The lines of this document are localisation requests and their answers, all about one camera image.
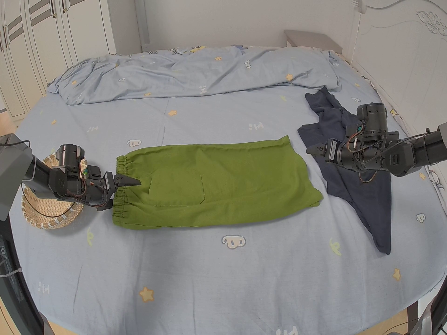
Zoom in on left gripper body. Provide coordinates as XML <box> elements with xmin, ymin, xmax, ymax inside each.
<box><xmin>89</xmin><ymin>172</ymin><xmax>117</xmax><ymax>212</ymax></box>

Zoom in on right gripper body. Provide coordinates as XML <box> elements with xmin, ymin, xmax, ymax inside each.
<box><xmin>326</xmin><ymin>139</ymin><xmax>357</xmax><ymax>168</ymax></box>

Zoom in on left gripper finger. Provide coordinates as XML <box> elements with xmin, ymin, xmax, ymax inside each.
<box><xmin>115</xmin><ymin>175</ymin><xmax>141</xmax><ymax>188</ymax></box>

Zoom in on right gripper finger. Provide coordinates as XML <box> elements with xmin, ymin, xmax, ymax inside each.
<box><xmin>306</xmin><ymin>143</ymin><xmax>328</xmax><ymax>157</ymax></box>

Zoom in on green shorts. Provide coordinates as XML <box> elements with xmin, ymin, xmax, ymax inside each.
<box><xmin>112</xmin><ymin>135</ymin><xmax>323</xmax><ymax>229</ymax></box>

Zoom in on dark blue garment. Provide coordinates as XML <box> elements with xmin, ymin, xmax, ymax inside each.
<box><xmin>298</xmin><ymin>87</ymin><xmax>392</xmax><ymax>255</ymax></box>

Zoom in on round woven basket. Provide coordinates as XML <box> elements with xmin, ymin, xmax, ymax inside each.
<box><xmin>22</xmin><ymin>152</ymin><xmax>88</xmax><ymax>230</ymax></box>

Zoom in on bed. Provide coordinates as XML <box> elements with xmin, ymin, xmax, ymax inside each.
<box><xmin>0</xmin><ymin>0</ymin><xmax>447</xmax><ymax>335</ymax></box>

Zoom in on grey bedside table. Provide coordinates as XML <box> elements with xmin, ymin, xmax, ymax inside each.
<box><xmin>284</xmin><ymin>30</ymin><xmax>344</xmax><ymax>53</ymax></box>

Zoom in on pale blue quilt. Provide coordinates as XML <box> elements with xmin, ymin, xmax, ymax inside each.
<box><xmin>46</xmin><ymin>45</ymin><xmax>342</xmax><ymax>106</ymax></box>

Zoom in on white wardrobe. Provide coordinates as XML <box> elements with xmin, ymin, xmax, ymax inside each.
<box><xmin>0</xmin><ymin>0</ymin><xmax>116</xmax><ymax>128</ymax></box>

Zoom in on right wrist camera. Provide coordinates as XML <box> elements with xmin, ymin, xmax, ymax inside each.
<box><xmin>345</xmin><ymin>119</ymin><xmax>361</xmax><ymax>139</ymax></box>

